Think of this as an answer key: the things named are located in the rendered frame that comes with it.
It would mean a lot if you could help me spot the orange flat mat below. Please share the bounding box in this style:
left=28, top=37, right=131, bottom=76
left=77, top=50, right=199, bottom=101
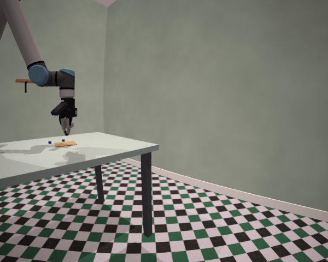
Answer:
left=54, top=141, right=77, bottom=147

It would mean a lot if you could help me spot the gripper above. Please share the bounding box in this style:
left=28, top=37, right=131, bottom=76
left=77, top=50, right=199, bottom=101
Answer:
left=59, top=98, right=77, bottom=135

